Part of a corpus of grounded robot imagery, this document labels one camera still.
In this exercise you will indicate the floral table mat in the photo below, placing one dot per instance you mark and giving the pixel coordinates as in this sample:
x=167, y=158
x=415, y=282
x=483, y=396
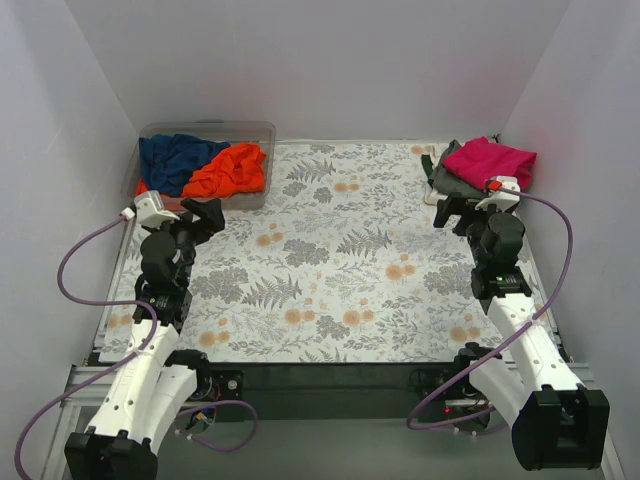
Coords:
x=341, y=264

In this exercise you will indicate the white folded shirt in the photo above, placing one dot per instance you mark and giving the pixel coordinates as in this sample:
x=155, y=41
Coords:
x=432, y=196

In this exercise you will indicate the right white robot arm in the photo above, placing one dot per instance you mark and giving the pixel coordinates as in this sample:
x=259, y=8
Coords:
x=555, y=420

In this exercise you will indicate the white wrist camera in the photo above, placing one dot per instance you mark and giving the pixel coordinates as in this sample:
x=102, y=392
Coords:
x=502, y=193
x=149, y=211

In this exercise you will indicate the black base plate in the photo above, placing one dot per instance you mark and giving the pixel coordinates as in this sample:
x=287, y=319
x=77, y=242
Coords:
x=323, y=391

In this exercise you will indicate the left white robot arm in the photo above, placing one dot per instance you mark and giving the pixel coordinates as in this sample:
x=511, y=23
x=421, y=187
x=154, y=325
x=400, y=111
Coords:
x=155, y=380

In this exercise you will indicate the orange t shirt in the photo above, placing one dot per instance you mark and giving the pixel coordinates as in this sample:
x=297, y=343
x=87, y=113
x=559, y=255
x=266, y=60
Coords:
x=237, y=169

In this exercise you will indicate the blue t shirt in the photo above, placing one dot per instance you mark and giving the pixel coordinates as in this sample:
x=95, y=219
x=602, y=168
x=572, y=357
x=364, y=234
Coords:
x=167, y=162

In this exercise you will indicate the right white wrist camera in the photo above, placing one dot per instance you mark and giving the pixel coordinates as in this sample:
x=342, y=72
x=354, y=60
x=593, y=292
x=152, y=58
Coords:
x=502, y=193

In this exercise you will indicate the grey folded t shirt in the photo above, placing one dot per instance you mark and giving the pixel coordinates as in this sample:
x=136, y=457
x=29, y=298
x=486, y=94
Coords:
x=447, y=183

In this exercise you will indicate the clear plastic bin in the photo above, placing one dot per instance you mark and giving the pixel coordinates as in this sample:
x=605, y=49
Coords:
x=261, y=133

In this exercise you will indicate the dark green folded shirt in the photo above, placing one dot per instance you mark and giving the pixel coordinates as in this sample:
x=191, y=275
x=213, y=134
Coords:
x=427, y=164

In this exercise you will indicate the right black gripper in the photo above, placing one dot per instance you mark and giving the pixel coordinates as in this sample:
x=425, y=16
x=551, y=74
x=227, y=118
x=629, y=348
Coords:
x=460, y=210

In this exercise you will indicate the pink folded t shirt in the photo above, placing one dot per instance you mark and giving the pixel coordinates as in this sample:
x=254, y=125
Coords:
x=479, y=160

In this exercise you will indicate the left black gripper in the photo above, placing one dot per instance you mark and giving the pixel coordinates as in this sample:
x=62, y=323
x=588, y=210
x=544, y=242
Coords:
x=195, y=220

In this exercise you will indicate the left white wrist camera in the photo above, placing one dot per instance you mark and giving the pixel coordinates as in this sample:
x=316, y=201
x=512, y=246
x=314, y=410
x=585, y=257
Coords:
x=149, y=211

